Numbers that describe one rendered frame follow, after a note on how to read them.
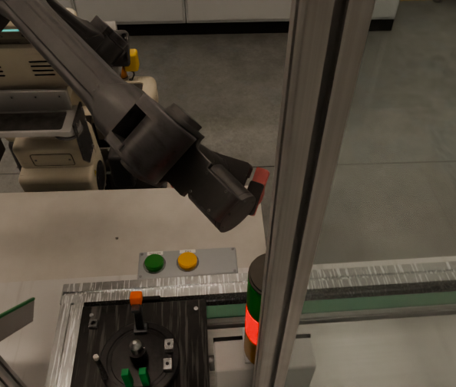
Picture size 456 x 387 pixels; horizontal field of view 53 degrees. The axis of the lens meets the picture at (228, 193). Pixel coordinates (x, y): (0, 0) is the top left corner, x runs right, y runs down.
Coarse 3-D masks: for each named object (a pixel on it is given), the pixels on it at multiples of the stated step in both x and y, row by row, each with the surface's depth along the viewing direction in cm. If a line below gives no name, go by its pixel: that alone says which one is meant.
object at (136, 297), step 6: (132, 294) 80; (138, 294) 80; (132, 300) 79; (138, 300) 79; (132, 306) 79; (138, 306) 79; (132, 312) 78; (138, 312) 78; (138, 318) 82; (138, 324) 82; (144, 324) 83
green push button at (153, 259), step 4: (148, 256) 97; (152, 256) 97; (156, 256) 97; (160, 256) 97; (148, 260) 97; (152, 260) 97; (156, 260) 97; (160, 260) 97; (148, 264) 96; (152, 264) 96; (156, 264) 96; (160, 264) 96; (148, 268) 95; (152, 268) 95; (156, 268) 95; (160, 268) 96
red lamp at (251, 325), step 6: (246, 306) 46; (246, 312) 47; (246, 318) 47; (252, 318) 45; (246, 324) 48; (252, 324) 46; (258, 324) 45; (246, 330) 49; (252, 330) 47; (252, 336) 48
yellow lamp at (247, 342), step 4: (244, 336) 52; (244, 340) 52; (248, 340) 50; (244, 344) 52; (248, 344) 50; (252, 344) 49; (244, 348) 53; (248, 348) 51; (252, 348) 50; (248, 352) 51; (252, 352) 50; (248, 356) 52; (252, 356) 51; (252, 360) 52
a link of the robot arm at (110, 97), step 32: (0, 0) 60; (32, 0) 58; (0, 32) 65; (32, 32) 57; (64, 32) 55; (64, 64) 53; (96, 64) 52; (96, 96) 51; (128, 96) 49; (128, 128) 51; (160, 128) 47; (128, 160) 47; (160, 160) 48
